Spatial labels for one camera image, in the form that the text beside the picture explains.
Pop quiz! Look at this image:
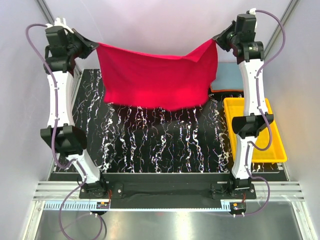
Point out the red polo shirt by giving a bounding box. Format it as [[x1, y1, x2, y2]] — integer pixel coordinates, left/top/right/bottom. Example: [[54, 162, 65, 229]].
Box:
[[97, 39, 218, 111]]

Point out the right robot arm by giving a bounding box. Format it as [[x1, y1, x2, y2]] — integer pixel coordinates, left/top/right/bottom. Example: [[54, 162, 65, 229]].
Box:
[[213, 12, 274, 197]]

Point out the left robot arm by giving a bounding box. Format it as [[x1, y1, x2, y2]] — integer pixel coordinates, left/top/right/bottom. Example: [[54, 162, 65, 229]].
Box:
[[40, 25, 108, 198]]

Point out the folded grey-blue shirt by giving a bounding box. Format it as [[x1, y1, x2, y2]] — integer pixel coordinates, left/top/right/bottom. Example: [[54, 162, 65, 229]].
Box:
[[211, 62, 244, 91]]

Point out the yellow plastic bin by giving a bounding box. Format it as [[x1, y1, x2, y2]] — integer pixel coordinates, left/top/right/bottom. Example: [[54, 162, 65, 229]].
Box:
[[223, 97, 288, 164]]

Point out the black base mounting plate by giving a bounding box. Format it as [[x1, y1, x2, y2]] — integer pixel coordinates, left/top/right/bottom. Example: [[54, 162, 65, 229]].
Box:
[[78, 172, 257, 210]]

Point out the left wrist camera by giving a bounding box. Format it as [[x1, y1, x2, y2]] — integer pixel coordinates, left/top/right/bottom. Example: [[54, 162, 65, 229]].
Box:
[[46, 17, 74, 34]]

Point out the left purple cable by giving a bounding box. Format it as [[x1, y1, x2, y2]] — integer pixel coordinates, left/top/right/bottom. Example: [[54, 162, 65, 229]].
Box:
[[25, 23, 108, 240]]

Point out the left aluminium frame post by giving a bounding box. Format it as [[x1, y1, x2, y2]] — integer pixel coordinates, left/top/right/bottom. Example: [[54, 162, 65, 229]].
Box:
[[34, 0, 83, 78]]

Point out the aluminium frame post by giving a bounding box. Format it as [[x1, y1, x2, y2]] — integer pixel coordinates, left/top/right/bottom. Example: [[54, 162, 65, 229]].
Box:
[[34, 0, 83, 78], [265, 0, 301, 55]]

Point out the right aluminium frame post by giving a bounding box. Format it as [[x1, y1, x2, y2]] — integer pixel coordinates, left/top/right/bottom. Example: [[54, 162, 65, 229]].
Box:
[[265, 0, 301, 55]]

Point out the slotted cable duct rail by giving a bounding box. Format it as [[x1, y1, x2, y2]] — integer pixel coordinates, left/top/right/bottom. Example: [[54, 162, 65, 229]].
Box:
[[43, 201, 232, 213]]

